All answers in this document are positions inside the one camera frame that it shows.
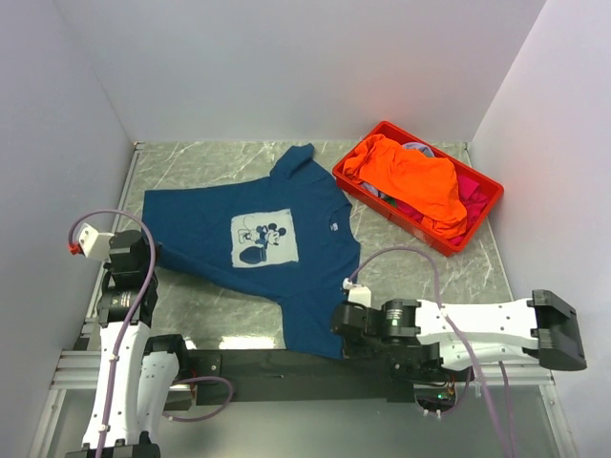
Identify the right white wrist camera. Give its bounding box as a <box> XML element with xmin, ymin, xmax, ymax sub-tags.
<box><xmin>342</xmin><ymin>278</ymin><xmax>372</xmax><ymax>308</ymax></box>

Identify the lavender t shirt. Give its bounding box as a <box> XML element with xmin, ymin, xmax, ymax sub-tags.
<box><xmin>402</xmin><ymin>142</ymin><xmax>435</xmax><ymax>157</ymax></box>

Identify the blue mickey t shirt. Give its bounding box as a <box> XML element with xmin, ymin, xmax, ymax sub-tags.
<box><xmin>142</xmin><ymin>144</ymin><xmax>360</xmax><ymax>359</ymax></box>

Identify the magenta t shirt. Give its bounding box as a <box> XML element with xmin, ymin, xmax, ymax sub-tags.
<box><xmin>377</xmin><ymin>168</ymin><xmax>489</xmax><ymax>244</ymax></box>

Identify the orange t shirt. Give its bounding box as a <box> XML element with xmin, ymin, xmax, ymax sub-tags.
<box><xmin>342</xmin><ymin>135</ymin><xmax>468</xmax><ymax>239</ymax></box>

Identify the black base beam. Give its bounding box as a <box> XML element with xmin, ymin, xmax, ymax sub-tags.
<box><xmin>188</xmin><ymin>349</ymin><xmax>415</xmax><ymax>403</ymax></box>

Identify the aluminium rail frame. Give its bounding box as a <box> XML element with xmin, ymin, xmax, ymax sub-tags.
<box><xmin>50</xmin><ymin>317</ymin><xmax>100</xmax><ymax>390</ymax></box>

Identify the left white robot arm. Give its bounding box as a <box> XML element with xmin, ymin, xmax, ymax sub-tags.
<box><xmin>71</xmin><ymin>224</ymin><xmax>191</xmax><ymax>457</ymax></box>

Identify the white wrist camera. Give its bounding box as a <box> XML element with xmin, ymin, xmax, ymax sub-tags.
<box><xmin>68</xmin><ymin>223</ymin><xmax>115</xmax><ymax>262</ymax></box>
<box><xmin>342</xmin><ymin>278</ymin><xmax>372</xmax><ymax>308</ymax></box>

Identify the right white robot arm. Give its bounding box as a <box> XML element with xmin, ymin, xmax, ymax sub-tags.
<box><xmin>330</xmin><ymin>286</ymin><xmax>587</xmax><ymax>384</ymax></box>

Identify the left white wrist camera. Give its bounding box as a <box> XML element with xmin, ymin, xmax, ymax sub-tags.
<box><xmin>68</xmin><ymin>223</ymin><xmax>115</xmax><ymax>262</ymax></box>

